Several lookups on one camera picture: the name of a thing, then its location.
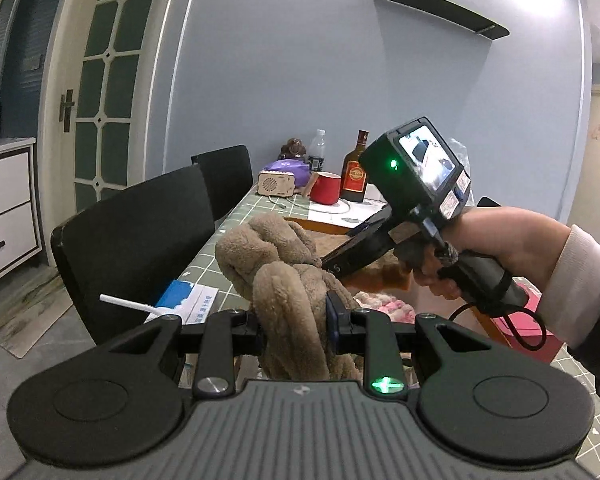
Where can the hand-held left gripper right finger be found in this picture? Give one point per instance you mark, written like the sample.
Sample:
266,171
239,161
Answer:
331,325

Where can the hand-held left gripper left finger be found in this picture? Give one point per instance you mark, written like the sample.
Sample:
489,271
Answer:
250,332

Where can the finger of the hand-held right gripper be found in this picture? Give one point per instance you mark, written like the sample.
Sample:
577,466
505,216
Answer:
350,255

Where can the brown plush cloth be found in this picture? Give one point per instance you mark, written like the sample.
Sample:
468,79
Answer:
280,260

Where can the person's right forearm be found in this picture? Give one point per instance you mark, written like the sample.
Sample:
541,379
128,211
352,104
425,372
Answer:
585,280

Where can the person's right hand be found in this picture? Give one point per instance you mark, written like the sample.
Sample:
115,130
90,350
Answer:
510,245

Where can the white table runner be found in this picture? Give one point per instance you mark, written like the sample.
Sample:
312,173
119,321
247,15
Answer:
330,217

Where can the brown liquor bottle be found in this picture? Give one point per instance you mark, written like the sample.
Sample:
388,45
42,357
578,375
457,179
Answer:
354,175

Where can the pink crochet cloth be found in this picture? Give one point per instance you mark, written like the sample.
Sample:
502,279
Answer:
385,307

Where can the clear plastic bag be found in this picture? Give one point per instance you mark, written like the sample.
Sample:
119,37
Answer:
462,152

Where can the red mug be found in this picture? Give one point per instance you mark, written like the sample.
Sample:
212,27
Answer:
325,190

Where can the blue and white box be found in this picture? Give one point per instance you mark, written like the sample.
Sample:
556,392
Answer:
185,300

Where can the clear plastic water bottle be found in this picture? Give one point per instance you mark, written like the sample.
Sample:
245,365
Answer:
316,152

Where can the beige radio speaker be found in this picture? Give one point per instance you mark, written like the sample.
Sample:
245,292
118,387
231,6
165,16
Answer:
276,183

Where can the purple bag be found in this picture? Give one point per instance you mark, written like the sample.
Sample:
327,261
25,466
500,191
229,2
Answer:
287,167

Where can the green checked tablecloth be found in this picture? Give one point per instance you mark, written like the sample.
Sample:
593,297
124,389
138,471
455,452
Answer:
230,220

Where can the brown plush toy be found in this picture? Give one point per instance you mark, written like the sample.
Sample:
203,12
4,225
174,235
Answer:
294,149

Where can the white stick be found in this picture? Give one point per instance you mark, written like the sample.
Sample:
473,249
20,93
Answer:
130,305

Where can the black chair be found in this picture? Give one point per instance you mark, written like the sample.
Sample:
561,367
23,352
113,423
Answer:
130,250
225,180

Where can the white drawer cabinet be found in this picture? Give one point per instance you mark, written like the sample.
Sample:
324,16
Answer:
7,210

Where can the white door with green panes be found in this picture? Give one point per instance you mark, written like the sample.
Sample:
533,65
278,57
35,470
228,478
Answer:
110,85

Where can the black wall shelf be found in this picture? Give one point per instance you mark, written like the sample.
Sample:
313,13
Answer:
440,7

